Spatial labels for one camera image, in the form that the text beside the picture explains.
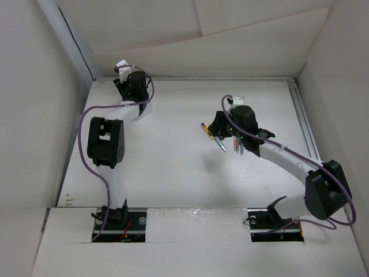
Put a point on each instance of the yellow utility knife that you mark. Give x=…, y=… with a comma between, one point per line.
x=207, y=131

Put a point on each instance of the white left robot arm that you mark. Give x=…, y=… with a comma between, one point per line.
x=106, y=138

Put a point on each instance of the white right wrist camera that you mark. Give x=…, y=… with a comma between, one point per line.
x=235, y=101

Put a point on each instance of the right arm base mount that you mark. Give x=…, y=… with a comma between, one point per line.
x=266, y=225

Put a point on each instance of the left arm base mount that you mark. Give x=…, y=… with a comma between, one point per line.
x=123, y=225

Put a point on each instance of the blue utility knife pen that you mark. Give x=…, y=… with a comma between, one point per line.
x=220, y=144

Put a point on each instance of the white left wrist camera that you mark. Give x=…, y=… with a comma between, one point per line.
x=123, y=69

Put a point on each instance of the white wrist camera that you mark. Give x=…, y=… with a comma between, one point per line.
x=235, y=101
x=123, y=69

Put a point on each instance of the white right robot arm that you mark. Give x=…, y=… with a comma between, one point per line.
x=326, y=190

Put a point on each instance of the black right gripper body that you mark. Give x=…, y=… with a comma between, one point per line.
x=227, y=130

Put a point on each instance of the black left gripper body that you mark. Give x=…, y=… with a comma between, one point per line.
x=124, y=87

